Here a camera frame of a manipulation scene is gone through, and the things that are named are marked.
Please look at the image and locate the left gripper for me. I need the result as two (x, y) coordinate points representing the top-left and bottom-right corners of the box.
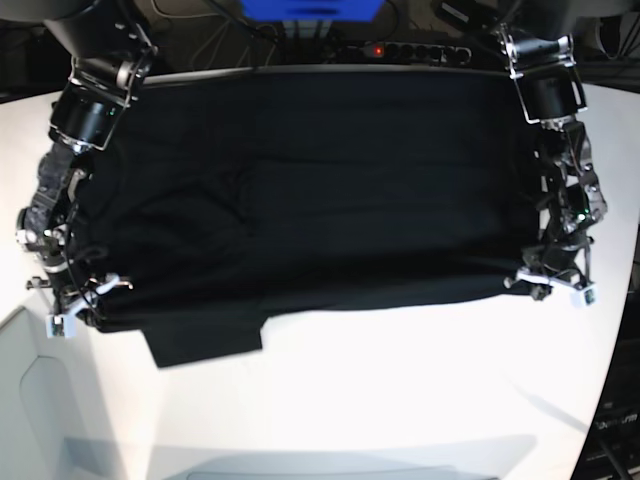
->
(503, 234), (595, 301)

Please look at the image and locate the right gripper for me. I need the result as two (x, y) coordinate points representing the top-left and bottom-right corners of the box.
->
(27, 240), (133, 320)

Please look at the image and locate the black T-shirt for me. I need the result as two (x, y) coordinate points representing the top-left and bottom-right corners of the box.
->
(73, 72), (540, 367)

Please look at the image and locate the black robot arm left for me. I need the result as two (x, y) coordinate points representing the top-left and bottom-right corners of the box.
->
(492, 1), (608, 307)

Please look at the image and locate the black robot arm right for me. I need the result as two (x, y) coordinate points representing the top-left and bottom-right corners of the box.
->
(1, 1), (157, 326)

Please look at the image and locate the black power strip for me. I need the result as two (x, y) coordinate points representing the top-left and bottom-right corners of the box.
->
(327, 42), (472, 68)

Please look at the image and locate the blue box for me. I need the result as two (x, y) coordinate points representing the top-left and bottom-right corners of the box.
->
(241, 0), (383, 22)

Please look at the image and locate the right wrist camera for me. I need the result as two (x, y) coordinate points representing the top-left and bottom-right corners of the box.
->
(45, 314), (76, 338)

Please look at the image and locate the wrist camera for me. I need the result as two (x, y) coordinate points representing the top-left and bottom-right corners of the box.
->
(45, 314), (76, 338)
(571, 284), (598, 308)

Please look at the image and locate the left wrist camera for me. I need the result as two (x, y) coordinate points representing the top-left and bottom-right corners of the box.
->
(571, 284), (598, 308)

